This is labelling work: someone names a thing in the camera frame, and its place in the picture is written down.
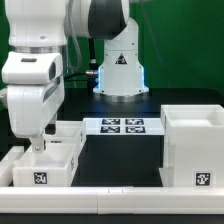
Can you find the white front fence rail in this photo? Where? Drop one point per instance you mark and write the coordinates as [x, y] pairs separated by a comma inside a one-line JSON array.
[[109, 200]]

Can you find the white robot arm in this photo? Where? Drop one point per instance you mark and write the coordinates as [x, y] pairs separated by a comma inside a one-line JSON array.
[[43, 26]]

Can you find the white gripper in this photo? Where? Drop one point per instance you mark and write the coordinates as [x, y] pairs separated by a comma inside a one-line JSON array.
[[35, 91]]

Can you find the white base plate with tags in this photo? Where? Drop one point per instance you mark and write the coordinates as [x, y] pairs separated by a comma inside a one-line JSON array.
[[124, 126]]

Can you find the white fence rail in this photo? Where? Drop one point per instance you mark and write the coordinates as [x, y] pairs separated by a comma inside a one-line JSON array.
[[109, 200], [7, 163]]

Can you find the white drawer box left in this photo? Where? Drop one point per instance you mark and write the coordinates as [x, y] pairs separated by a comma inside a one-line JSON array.
[[70, 132]]

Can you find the white drawer box with tag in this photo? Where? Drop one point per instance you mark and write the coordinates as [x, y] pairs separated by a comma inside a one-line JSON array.
[[55, 167]]

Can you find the white left fence rail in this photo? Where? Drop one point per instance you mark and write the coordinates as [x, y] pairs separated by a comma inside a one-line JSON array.
[[7, 163]]

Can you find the white drawer cabinet housing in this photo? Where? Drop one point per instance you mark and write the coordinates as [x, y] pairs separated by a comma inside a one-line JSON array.
[[193, 153]]

